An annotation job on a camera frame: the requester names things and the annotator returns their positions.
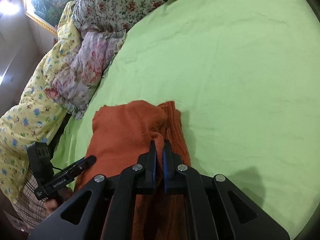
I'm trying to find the plaid sleeve left forearm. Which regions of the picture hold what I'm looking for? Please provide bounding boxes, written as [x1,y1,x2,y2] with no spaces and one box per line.
[12,169,49,229]

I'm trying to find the orange knit sweater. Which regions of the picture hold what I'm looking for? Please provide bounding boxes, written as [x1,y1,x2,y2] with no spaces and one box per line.
[74,100,190,239]

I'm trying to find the person's left hand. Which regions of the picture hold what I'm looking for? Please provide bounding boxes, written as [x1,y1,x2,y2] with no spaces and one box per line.
[44,187,73,214]

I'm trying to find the light green bed sheet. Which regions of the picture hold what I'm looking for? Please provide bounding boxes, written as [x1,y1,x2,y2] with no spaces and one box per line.
[53,0,319,239]

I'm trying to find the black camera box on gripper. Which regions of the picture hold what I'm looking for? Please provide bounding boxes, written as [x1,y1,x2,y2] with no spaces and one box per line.
[27,142,54,186]

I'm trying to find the pink floral pillow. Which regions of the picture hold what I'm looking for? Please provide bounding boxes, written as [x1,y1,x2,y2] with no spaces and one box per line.
[46,29,126,120]

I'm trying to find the yellow cartoon print blanket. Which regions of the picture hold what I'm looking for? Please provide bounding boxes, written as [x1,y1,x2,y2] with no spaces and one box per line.
[1,1,81,204]

